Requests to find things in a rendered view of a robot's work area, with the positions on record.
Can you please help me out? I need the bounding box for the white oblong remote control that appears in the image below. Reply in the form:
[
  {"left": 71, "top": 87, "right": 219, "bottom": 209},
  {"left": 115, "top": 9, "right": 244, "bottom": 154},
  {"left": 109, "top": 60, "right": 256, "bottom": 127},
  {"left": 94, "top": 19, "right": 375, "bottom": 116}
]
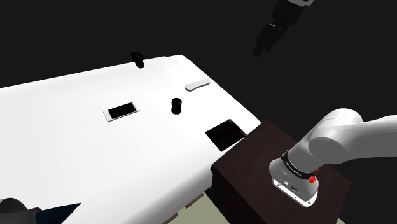
[{"left": 184, "top": 78, "right": 211, "bottom": 92}]

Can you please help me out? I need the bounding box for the black flat square tablet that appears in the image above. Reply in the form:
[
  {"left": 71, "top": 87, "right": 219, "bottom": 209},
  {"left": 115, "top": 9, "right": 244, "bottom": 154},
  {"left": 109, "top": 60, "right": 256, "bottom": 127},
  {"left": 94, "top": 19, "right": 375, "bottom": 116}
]
[{"left": 205, "top": 118, "right": 247, "bottom": 153}]

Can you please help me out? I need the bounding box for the dark brown robot stand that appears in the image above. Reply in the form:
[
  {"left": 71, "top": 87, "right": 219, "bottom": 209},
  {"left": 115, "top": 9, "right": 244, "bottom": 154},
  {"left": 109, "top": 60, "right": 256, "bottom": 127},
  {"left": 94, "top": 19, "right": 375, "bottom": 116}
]
[{"left": 210, "top": 119, "right": 352, "bottom": 224}]

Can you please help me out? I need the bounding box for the white phone with black screen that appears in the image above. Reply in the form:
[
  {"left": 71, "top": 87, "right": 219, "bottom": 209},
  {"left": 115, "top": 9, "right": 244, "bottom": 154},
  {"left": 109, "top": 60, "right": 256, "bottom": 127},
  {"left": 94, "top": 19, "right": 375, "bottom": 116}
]
[{"left": 102, "top": 102, "right": 141, "bottom": 123}]

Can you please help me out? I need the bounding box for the white bed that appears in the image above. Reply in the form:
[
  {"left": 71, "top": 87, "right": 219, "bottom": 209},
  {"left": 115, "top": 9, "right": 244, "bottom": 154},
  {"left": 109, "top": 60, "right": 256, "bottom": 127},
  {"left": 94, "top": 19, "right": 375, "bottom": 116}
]
[{"left": 0, "top": 55, "right": 262, "bottom": 224}]

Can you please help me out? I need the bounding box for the dark grey pointed cloth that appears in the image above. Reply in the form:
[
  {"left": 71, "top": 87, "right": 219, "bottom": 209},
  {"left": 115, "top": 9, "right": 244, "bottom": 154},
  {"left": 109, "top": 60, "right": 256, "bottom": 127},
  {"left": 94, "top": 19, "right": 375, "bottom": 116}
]
[{"left": 0, "top": 197, "right": 82, "bottom": 224}]

